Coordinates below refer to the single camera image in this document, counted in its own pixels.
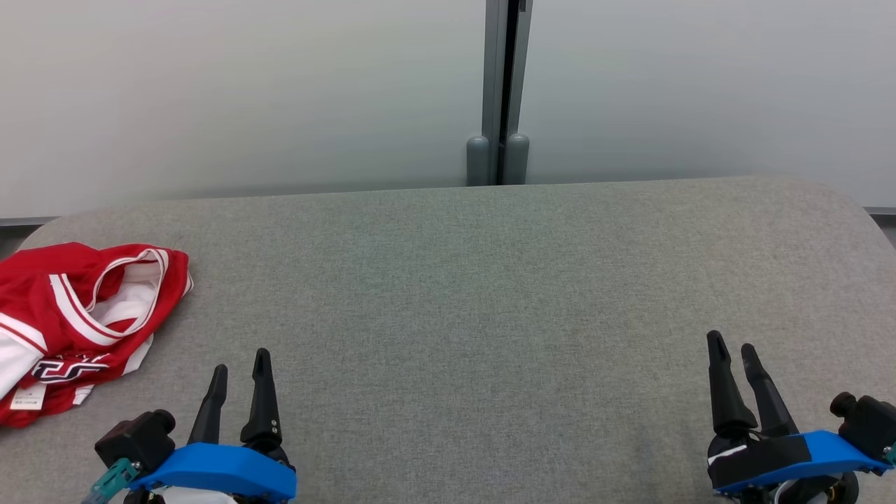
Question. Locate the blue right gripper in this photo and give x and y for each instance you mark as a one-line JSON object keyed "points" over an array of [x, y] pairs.
{"points": [[770, 458]]}

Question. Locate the grey partition post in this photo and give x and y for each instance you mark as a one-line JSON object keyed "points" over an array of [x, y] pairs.
{"points": [[500, 84]]}

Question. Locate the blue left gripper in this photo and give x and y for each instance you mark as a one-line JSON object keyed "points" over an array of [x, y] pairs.
{"points": [[224, 472]]}

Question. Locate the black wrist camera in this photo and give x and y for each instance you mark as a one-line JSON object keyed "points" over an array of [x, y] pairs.
{"points": [[868, 420], [136, 437]]}

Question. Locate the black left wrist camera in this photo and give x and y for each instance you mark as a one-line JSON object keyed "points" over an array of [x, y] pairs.
{"points": [[136, 437]]}

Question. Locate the red basketball jersey white trim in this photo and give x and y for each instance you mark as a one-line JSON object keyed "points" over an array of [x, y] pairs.
{"points": [[42, 280]]}

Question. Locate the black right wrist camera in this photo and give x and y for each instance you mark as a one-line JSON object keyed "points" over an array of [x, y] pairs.
{"points": [[868, 420]]}

